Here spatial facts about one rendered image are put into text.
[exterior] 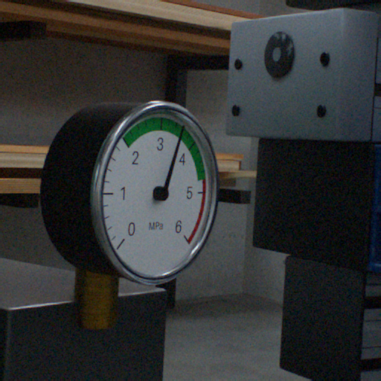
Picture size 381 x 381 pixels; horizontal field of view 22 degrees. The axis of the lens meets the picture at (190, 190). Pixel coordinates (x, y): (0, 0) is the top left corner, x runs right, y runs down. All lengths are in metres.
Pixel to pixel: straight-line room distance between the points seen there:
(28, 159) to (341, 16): 2.21
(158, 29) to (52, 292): 2.81
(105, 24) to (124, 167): 2.69
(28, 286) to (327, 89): 0.35
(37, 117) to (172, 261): 3.13
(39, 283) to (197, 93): 3.66
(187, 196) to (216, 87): 3.77
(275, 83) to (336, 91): 0.07
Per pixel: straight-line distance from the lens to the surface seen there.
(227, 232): 4.22
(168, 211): 0.34
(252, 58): 0.75
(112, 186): 0.32
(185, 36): 3.25
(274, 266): 4.22
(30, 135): 3.45
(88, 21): 2.96
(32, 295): 0.36
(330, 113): 0.67
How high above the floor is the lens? 0.68
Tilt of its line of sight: 3 degrees down
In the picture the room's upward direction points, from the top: 3 degrees clockwise
